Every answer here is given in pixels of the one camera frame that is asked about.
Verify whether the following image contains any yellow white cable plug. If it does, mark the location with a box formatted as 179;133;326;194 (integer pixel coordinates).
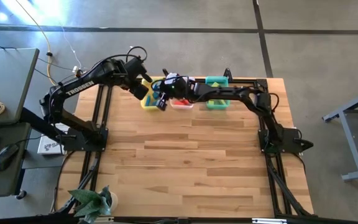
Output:
72;65;87;82

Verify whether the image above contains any white plant pot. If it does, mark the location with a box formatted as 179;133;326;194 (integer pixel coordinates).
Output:
109;191;120;209

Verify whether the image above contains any yellow cable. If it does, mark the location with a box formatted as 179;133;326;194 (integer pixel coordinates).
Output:
14;0;63;91

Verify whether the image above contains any teal plastic bin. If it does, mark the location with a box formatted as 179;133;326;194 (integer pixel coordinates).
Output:
204;75;231;110

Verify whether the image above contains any white printed box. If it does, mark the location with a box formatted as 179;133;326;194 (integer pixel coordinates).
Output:
37;119;74;156

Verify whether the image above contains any black aluminium table frame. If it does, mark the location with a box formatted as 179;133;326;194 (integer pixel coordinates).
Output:
53;76;315;224

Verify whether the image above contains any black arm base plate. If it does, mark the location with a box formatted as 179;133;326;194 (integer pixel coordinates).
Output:
56;126;109;152
258;127;314;155

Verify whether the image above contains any green leafy plant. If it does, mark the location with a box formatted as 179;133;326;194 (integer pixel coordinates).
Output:
68;185;113;224

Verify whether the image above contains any black diagonal bar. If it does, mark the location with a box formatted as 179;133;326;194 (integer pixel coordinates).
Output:
19;107;70;144

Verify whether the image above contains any clear plastic bin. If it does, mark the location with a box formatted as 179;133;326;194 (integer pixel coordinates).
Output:
165;73;195;110

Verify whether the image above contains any yellow plastic bin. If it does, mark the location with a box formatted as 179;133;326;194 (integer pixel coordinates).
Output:
140;77;167;112

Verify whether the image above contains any grey desk top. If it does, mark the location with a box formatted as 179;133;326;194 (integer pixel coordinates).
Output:
0;48;40;125

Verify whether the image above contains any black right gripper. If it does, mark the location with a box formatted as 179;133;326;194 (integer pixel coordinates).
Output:
155;68;196;112

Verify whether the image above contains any black clamp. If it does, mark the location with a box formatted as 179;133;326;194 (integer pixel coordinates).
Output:
223;67;234;83

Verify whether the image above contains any black computer mouse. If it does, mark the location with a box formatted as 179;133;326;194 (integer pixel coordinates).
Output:
0;143;21;171

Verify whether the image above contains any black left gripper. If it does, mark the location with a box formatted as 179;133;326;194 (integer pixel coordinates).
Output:
123;57;154;101

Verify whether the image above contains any grey table frame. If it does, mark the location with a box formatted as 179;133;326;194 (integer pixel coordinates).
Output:
321;83;358;183

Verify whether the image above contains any silver metal bracket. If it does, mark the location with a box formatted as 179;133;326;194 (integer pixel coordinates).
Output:
252;217;288;224

